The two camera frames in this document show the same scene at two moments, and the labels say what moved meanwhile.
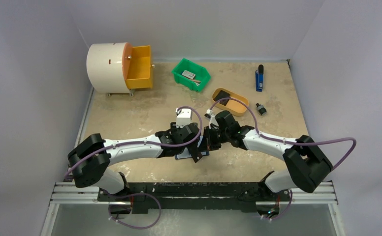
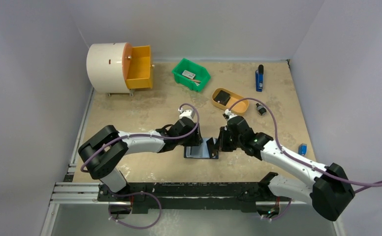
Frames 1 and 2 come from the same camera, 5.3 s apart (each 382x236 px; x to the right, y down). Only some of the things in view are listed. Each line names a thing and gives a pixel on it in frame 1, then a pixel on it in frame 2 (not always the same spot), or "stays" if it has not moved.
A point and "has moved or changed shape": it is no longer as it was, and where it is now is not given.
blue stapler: (259, 78) stays
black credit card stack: (222, 95) stays
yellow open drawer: (137, 66) stays
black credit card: (195, 154) has moved or changed shape
